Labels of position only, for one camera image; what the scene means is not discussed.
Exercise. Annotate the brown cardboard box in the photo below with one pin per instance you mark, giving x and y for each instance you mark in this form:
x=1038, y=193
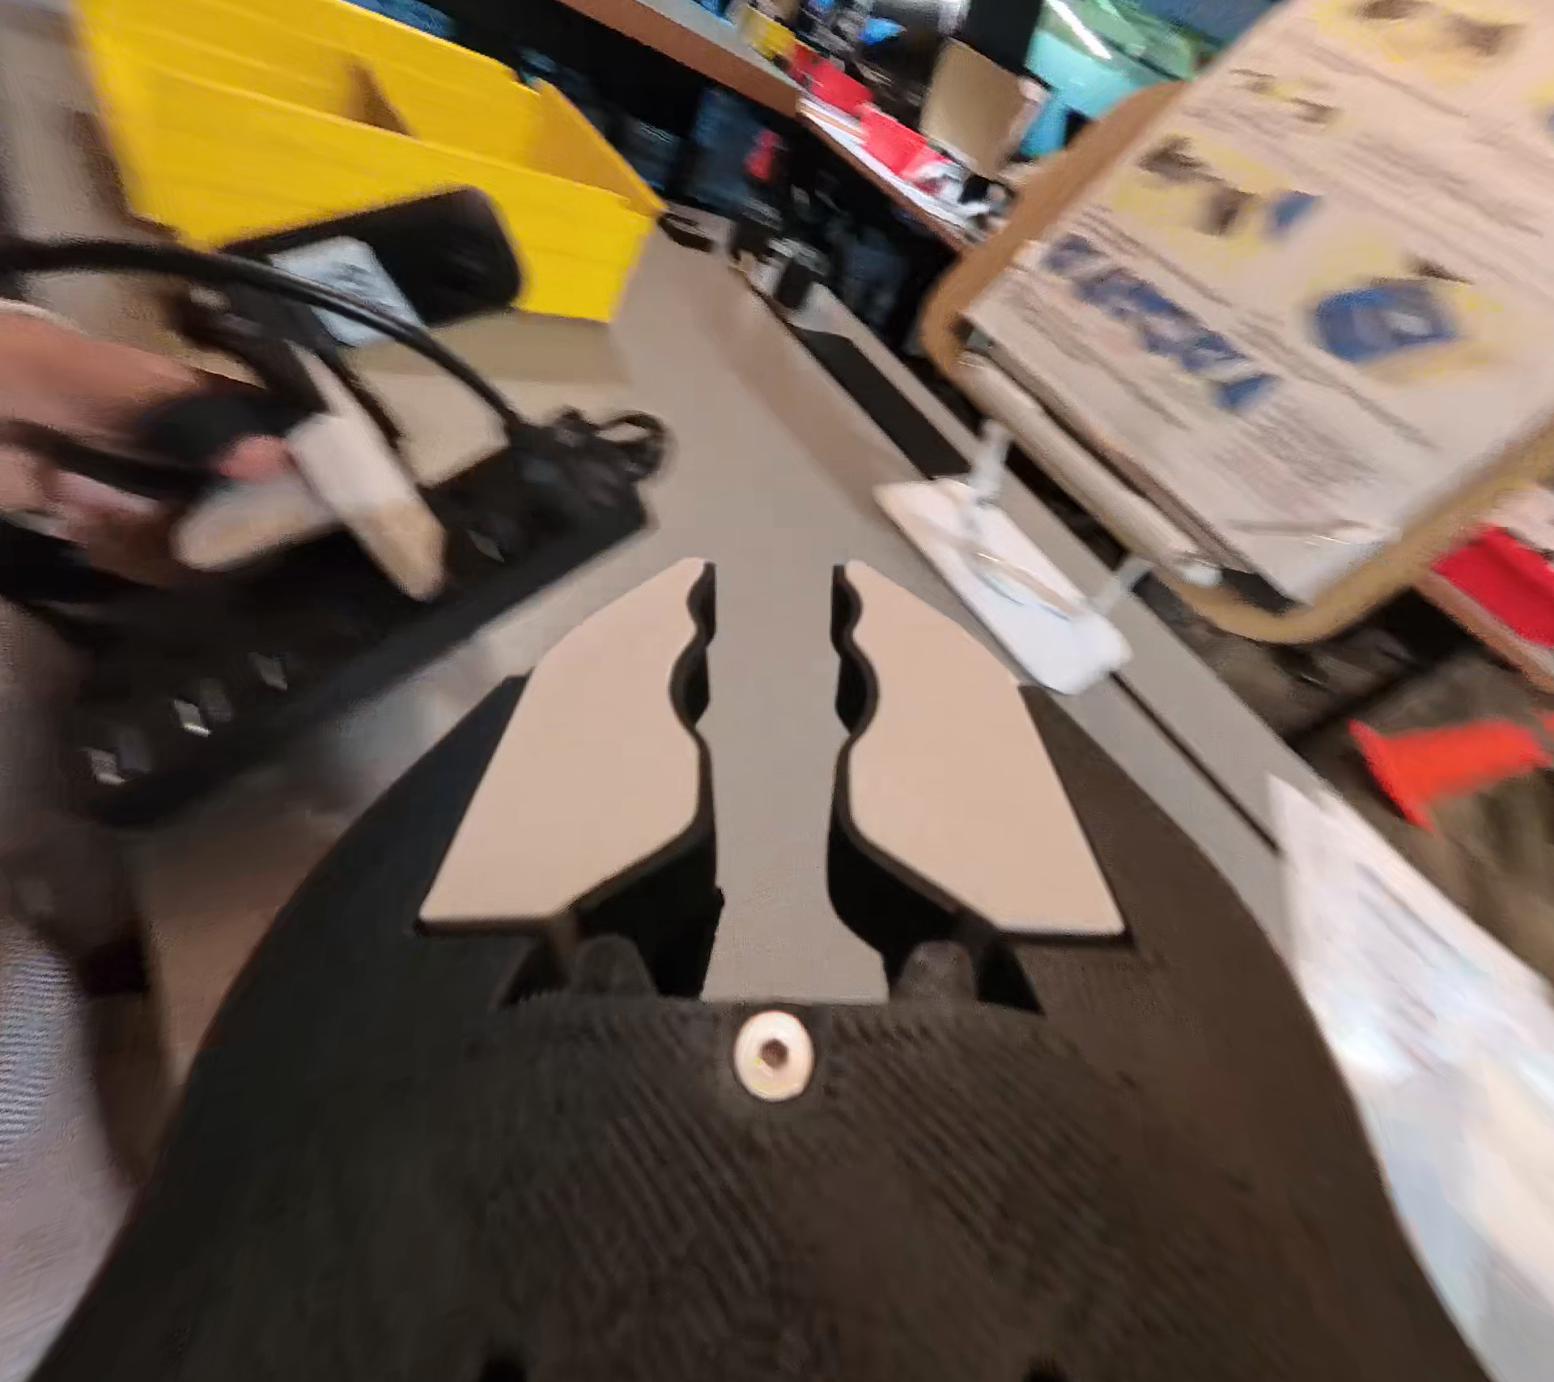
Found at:
x=983, y=107

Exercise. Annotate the yellow plastic bin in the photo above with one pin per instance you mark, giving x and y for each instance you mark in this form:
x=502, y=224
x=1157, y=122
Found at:
x=243, y=156

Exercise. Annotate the orange traffic cone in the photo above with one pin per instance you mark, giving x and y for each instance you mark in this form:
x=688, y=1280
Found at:
x=1444, y=762

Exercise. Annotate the wooden board with instruction sheet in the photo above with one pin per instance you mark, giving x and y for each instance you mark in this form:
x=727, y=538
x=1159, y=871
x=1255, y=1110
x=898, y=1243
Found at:
x=1274, y=314

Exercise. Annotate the person's left hand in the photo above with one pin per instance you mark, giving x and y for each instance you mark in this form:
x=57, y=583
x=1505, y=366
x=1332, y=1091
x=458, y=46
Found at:
x=60, y=374

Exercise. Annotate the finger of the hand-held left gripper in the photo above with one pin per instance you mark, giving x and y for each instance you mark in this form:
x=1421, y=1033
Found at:
x=376, y=508
x=249, y=526

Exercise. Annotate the white board stand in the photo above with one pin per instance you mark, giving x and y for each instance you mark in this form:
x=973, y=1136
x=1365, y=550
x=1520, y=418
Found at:
x=1020, y=606

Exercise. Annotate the printed paper sheet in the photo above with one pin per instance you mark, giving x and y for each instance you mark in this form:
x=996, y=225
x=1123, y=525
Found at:
x=1395, y=921

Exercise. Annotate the red plastic bin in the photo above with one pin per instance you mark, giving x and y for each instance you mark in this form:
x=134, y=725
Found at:
x=835, y=83
x=1493, y=581
x=895, y=141

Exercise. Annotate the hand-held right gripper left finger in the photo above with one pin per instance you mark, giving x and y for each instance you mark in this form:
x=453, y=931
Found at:
x=570, y=775

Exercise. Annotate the black power strip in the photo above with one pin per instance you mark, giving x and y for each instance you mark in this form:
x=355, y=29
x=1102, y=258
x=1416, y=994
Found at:
x=364, y=617

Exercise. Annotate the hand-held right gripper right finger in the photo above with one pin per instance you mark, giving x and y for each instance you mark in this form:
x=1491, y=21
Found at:
x=971, y=787

